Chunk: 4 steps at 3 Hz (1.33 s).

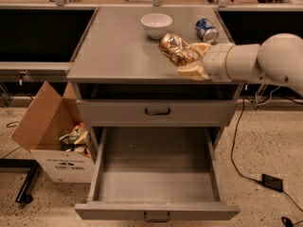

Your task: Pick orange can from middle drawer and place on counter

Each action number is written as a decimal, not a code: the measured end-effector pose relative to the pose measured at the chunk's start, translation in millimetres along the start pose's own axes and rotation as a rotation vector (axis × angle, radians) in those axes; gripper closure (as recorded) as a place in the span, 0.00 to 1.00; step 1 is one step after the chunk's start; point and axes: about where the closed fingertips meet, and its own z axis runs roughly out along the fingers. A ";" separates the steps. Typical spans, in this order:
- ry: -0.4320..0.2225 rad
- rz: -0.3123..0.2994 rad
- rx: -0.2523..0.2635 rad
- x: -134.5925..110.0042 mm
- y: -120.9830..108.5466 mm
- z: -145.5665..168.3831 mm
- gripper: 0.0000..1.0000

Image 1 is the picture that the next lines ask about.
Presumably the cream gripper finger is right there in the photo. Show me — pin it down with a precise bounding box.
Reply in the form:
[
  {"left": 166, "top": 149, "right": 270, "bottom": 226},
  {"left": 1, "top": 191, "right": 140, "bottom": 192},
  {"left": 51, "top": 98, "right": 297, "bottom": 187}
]
[
  {"left": 177, "top": 61, "right": 209, "bottom": 80},
  {"left": 189, "top": 43, "right": 212, "bottom": 61}
]

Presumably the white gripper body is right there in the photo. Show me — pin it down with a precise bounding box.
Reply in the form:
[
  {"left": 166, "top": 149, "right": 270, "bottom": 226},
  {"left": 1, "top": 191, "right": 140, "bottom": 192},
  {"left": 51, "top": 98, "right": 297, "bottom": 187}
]
[{"left": 202, "top": 43, "right": 235, "bottom": 82}]

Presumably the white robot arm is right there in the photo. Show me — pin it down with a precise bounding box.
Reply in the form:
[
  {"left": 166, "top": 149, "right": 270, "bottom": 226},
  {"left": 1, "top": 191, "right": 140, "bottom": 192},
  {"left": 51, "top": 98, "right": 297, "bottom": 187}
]
[{"left": 177, "top": 33, "right": 303, "bottom": 96}]

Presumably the blue soda can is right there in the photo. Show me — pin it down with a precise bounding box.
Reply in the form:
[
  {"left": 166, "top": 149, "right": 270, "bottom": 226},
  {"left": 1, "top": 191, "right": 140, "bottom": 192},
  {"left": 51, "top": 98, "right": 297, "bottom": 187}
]
[{"left": 195, "top": 18, "right": 219, "bottom": 44}]

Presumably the grey drawer cabinet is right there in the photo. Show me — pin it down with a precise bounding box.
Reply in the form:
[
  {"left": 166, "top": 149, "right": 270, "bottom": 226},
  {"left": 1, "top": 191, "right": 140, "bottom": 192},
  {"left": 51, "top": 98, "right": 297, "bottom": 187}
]
[{"left": 67, "top": 6, "right": 242, "bottom": 143}]

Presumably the closed grey upper drawer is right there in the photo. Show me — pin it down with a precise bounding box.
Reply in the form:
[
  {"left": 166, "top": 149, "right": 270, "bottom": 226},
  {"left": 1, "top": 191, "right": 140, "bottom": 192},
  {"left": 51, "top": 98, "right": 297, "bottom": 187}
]
[{"left": 77, "top": 99, "right": 236, "bottom": 127}]

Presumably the open grey middle drawer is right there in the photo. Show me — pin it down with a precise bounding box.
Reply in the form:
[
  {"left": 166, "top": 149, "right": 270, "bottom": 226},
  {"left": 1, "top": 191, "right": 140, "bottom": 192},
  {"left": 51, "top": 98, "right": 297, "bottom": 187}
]
[{"left": 75, "top": 128, "right": 240, "bottom": 222}]

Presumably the white ceramic bowl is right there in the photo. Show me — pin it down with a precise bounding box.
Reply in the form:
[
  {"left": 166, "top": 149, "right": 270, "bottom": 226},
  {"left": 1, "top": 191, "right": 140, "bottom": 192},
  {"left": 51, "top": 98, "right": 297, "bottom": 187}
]
[{"left": 141, "top": 13, "right": 172, "bottom": 39}]

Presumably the black power adapter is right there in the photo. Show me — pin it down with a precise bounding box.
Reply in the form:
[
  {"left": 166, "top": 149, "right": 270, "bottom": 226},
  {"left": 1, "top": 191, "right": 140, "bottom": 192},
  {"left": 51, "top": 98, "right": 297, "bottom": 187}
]
[{"left": 261, "top": 174, "right": 283, "bottom": 192}]

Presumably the cardboard box with trash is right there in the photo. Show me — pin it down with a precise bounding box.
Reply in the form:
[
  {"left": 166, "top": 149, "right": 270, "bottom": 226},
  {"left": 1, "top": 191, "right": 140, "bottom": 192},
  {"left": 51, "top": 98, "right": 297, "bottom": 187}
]
[{"left": 10, "top": 81, "right": 95, "bottom": 183}]

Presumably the black metal table leg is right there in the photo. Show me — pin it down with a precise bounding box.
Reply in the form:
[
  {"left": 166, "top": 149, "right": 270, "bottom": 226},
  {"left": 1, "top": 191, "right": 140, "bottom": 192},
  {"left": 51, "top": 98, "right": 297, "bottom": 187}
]
[{"left": 0, "top": 158, "right": 40, "bottom": 205}]

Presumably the black power cable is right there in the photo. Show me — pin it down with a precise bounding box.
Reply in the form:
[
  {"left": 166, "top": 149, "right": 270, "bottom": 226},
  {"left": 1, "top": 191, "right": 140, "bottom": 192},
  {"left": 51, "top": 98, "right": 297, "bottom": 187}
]
[{"left": 230, "top": 84, "right": 303, "bottom": 227}]

